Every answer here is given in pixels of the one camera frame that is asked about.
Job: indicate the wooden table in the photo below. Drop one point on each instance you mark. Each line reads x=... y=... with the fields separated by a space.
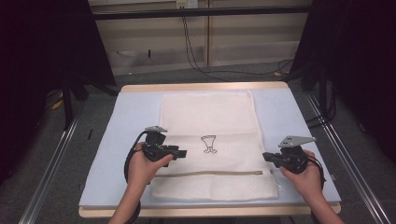
x=202 y=86

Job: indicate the white wall socket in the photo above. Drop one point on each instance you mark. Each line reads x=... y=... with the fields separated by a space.
x=187 y=3

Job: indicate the person's left hand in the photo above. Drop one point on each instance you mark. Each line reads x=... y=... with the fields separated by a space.
x=141 y=171

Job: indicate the yellow tape strip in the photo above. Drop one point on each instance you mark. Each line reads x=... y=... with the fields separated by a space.
x=57 y=104

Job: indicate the person's right hand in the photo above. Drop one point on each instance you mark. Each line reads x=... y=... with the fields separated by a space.
x=311 y=182

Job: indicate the light blue table mat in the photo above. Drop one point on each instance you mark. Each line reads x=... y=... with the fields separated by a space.
x=134 y=118

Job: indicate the silver metal floor rail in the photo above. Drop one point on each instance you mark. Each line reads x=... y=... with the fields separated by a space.
x=348 y=168
x=49 y=174

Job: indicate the black metal stand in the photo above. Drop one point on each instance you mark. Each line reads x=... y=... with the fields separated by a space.
x=67 y=105
x=322 y=90

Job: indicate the white mesh laundry bag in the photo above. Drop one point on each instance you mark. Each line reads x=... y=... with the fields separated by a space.
x=211 y=118

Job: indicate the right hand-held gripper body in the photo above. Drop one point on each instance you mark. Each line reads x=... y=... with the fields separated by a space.
x=294 y=158

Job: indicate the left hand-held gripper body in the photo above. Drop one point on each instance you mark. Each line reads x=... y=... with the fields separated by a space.
x=155 y=149

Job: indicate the black curtain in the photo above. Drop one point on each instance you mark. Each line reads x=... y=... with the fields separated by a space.
x=37 y=62
x=361 y=62

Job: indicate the small black floor piece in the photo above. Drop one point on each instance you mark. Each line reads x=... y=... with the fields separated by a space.
x=90 y=134

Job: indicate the black horizontal bar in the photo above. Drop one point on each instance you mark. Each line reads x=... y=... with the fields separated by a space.
x=199 y=12

